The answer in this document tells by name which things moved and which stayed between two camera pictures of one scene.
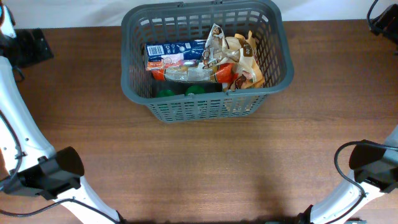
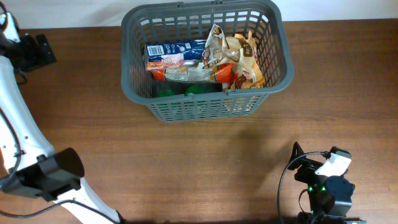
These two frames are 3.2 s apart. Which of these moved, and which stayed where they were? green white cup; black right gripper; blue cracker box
Moved: black right gripper
Stayed: blue cracker box; green white cup
